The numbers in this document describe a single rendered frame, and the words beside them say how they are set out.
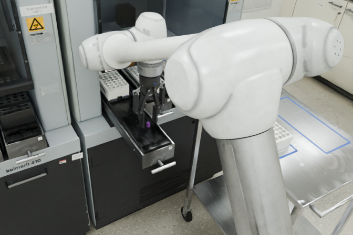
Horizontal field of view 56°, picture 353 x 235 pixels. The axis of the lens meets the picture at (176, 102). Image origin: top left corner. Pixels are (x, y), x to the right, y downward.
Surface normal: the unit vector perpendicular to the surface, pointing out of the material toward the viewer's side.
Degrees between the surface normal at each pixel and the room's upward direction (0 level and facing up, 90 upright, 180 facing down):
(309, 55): 91
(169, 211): 0
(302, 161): 0
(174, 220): 0
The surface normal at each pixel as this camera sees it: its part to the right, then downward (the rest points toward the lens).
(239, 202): -0.66, 0.28
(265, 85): 0.55, 0.11
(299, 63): 0.48, 0.39
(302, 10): -0.85, 0.25
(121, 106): 0.07, -0.81
